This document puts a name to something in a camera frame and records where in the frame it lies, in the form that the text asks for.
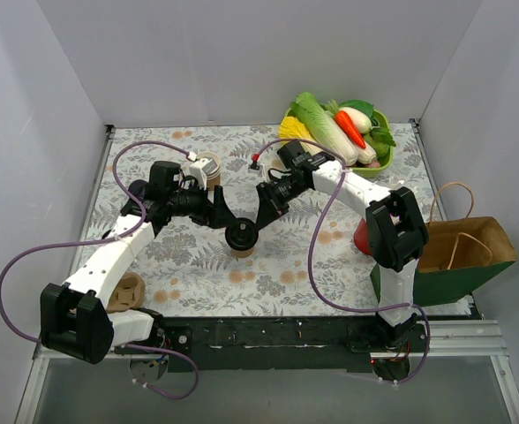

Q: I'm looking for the black coffee cup lid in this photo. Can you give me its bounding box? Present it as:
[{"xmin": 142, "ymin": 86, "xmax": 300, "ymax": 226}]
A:
[{"xmin": 225, "ymin": 217, "xmax": 259, "ymax": 252}]

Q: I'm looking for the brown paper coffee cup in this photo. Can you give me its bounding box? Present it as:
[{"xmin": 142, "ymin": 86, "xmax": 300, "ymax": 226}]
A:
[{"xmin": 230, "ymin": 246, "xmax": 254, "ymax": 258}]

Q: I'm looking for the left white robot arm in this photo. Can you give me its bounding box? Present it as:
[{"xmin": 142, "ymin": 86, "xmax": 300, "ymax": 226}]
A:
[{"xmin": 40, "ymin": 155, "xmax": 236, "ymax": 364}]

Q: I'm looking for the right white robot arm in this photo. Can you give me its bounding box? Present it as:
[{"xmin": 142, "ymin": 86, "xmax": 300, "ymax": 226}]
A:
[{"xmin": 255, "ymin": 139, "xmax": 429, "ymax": 352}]

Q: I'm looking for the floral patterned table mat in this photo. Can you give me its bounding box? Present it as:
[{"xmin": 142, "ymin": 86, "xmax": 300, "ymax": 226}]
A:
[{"xmin": 69, "ymin": 122, "xmax": 472, "ymax": 318}]

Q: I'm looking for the stack of paper cups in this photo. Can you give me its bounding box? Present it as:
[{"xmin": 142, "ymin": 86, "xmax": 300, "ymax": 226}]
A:
[{"xmin": 197, "ymin": 152, "xmax": 221, "ymax": 190}]

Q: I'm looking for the purple eggplant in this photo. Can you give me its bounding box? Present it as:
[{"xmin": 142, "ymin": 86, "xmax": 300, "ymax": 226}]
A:
[{"xmin": 128, "ymin": 179, "xmax": 147, "ymax": 202}]

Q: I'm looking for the yellow napa cabbage leaf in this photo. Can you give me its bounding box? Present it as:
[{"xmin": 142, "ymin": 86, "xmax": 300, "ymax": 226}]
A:
[{"xmin": 278, "ymin": 116, "xmax": 326, "ymax": 155}]

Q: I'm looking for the green napa cabbage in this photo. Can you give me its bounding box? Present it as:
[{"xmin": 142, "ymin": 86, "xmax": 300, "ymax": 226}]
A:
[{"xmin": 290, "ymin": 92, "xmax": 358, "ymax": 166}]

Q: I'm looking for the red straw holder cup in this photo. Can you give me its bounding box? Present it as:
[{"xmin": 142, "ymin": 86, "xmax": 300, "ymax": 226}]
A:
[{"xmin": 353, "ymin": 219, "xmax": 372, "ymax": 256}]

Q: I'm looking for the small white cabbage stalk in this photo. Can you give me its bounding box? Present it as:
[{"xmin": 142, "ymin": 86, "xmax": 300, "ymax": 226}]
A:
[{"xmin": 354, "ymin": 134, "xmax": 378, "ymax": 165}]

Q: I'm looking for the orange carrot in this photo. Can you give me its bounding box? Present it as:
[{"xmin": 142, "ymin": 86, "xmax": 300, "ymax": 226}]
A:
[{"xmin": 335, "ymin": 110, "xmax": 366, "ymax": 148}]

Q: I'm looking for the white radish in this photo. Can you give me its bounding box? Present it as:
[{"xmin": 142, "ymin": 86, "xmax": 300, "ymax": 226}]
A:
[{"xmin": 339, "ymin": 107, "xmax": 372, "ymax": 135}]

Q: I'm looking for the brown cardboard cup carrier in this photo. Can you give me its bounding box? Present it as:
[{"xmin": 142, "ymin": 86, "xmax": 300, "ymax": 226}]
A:
[{"xmin": 106, "ymin": 272, "xmax": 146, "ymax": 314}]

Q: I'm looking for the green leafy bok choy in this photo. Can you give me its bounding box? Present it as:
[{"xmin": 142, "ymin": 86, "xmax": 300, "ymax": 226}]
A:
[{"xmin": 367, "ymin": 127, "xmax": 396, "ymax": 157}]

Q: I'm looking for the dark green spinach leaf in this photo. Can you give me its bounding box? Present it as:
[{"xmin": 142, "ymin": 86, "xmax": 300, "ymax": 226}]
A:
[{"xmin": 339, "ymin": 99, "xmax": 374, "ymax": 118}]

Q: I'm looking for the green plastic vegetable tray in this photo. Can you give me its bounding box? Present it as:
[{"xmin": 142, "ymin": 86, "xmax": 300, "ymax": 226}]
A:
[{"xmin": 278, "ymin": 101, "xmax": 396, "ymax": 178}]

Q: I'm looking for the brown and green paper bag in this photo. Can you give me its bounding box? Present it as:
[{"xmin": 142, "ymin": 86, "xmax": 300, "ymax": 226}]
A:
[{"xmin": 369, "ymin": 179, "xmax": 519, "ymax": 311}]

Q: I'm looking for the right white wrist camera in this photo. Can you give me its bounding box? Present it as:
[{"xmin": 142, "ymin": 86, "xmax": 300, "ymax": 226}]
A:
[{"xmin": 248, "ymin": 154, "xmax": 275, "ymax": 181}]

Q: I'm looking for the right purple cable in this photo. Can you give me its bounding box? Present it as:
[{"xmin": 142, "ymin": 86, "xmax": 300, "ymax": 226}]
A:
[{"xmin": 251, "ymin": 138, "xmax": 433, "ymax": 390}]

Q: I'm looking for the purple cable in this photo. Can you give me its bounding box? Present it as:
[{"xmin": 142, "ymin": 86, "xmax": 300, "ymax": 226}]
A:
[
  {"xmin": 251, "ymin": 138, "xmax": 433, "ymax": 390},
  {"xmin": 0, "ymin": 140, "xmax": 200, "ymax": 401}
]

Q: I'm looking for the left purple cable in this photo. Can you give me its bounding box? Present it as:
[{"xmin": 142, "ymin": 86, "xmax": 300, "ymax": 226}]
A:
[{"xmin": 0, "ymin": 140, "xmax": 200, "ymax": 401}]

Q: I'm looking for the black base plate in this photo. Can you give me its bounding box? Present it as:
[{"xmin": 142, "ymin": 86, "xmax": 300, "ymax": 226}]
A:
[{"xmin": 52, "ymin": 308, "xmax": 484, "ymax": 375}]

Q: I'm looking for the aluminium frame rail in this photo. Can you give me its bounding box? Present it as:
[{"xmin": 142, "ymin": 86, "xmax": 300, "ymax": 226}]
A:
[{"xmin": 17, "ymin": 317, "xmax": 519, "ymax": 423}]

